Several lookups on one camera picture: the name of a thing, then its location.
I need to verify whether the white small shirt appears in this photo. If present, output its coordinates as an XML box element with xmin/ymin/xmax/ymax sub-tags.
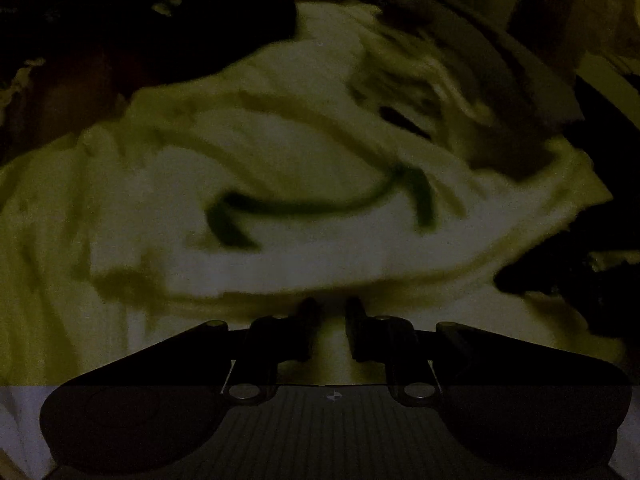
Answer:
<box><xmin>78</xmin><ymin>3</ymin><xmax>610</xmax><ymax>352</ymax></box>

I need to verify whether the pale bed sheet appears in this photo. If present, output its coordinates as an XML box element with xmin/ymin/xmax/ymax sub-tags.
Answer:
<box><xmin>0</xmin><ymin>1</ymin><xmax>622</xmax><ymax>476</ymax></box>

